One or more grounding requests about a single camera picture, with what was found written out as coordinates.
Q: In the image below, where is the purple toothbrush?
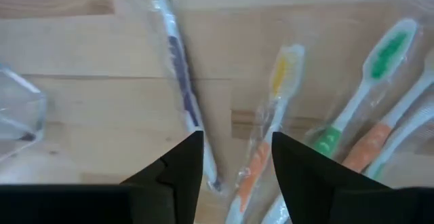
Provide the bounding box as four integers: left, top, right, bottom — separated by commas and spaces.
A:
148, 0, 225, 191

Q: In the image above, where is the clear acrylic organizer box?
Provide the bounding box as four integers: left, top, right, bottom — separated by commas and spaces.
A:
0, 63, 47, 161

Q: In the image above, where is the orange toothbrush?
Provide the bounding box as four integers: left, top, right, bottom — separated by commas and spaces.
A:
341, 67, 434, 174
224, 43, 307, 224

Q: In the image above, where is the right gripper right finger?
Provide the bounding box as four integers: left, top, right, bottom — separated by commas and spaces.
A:
271, 131, 391, 224

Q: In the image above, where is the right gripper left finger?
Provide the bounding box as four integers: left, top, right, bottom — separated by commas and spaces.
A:
120, 130, 205, 224

